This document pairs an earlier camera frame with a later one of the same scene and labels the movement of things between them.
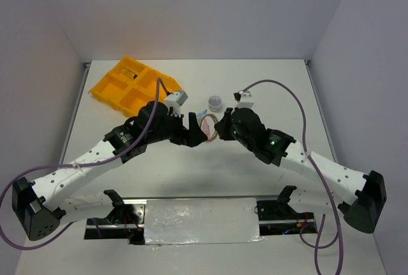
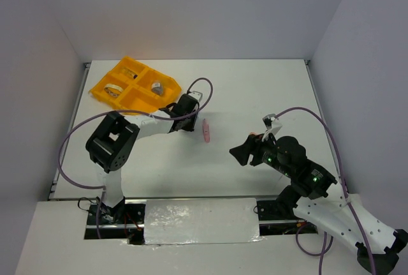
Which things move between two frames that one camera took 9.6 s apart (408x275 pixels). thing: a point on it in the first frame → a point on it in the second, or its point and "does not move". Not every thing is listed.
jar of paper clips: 214,104 → 157,88
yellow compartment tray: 131,85 does not move
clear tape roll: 215,120 → 113,89
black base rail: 127,221 does not move
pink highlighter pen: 206,129 does not move
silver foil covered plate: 197,221 does not move
